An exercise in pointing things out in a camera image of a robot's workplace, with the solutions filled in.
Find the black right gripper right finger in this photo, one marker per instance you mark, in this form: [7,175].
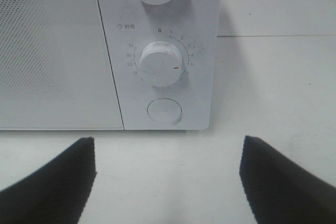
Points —
[280,191]

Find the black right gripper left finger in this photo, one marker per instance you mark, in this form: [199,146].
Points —
[55,193]

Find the white microwave door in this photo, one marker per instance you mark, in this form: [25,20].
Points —
[55,67]

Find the round white door button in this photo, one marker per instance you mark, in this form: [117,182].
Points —
[164,110]

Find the white lower timer knob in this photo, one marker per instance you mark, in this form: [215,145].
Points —
[160,64]

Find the white microwave oven body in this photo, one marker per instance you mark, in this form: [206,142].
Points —
[191,25]

